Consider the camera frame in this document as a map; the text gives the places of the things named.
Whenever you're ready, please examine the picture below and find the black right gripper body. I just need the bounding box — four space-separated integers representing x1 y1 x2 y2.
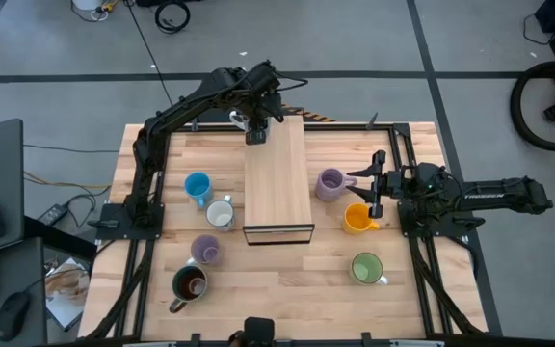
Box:
368 149 408 220

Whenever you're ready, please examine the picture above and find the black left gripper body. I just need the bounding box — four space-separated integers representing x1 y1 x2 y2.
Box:
245 70 283 122

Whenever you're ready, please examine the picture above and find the plain white mug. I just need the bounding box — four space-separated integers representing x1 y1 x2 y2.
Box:
228 109 272 146

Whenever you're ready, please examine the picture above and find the yellow mug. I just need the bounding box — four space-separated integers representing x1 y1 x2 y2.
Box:
341 202 381 236

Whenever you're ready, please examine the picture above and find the light lilac ribbed mug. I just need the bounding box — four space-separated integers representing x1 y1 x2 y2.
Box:
314 167 359 202

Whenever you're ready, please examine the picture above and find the green mug with cream handle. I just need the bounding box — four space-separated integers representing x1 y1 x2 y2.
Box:
349 252 389 286

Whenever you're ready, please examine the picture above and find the blue white floral mug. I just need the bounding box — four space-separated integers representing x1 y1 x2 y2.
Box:
204 194 236 232

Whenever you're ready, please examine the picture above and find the purple ribbed bowl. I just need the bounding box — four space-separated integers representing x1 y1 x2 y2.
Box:
189 233 225 268

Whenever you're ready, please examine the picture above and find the yellow black striped strip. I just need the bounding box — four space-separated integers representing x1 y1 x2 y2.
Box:
280 103 336 123

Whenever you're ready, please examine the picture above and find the orange black vacuum cleaner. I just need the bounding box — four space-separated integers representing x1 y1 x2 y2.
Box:
509 60 555 153

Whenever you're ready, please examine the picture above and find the dark green mug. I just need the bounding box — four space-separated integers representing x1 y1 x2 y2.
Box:
168 263 210 315

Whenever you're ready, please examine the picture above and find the white bucket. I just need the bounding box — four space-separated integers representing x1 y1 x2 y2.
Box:
70 0 104 12

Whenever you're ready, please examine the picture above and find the black power adapter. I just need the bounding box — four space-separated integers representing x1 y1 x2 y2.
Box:
37 203 69 227

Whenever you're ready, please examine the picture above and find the black computer mouse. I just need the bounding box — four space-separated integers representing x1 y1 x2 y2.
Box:
0 291 32 343

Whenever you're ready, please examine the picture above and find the wooden shelf with black frame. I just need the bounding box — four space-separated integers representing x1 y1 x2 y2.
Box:
241 114 316 247

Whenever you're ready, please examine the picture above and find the black aluminium table frame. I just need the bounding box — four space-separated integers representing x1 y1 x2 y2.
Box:
84 122 489 347

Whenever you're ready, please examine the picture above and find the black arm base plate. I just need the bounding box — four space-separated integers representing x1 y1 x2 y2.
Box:
397 200 486 239
88 201 166 241

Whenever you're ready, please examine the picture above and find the black coiled cable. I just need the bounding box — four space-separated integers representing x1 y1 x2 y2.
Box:
154 1 192 35

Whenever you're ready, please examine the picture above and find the long black floor cable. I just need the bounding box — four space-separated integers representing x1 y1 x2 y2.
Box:
122 0 174 107

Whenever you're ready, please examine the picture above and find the black table-level camera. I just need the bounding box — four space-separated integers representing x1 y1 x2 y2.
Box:
243 316 276 346

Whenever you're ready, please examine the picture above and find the yellow floor cable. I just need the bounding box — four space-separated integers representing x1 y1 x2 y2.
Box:
22 171 114 190

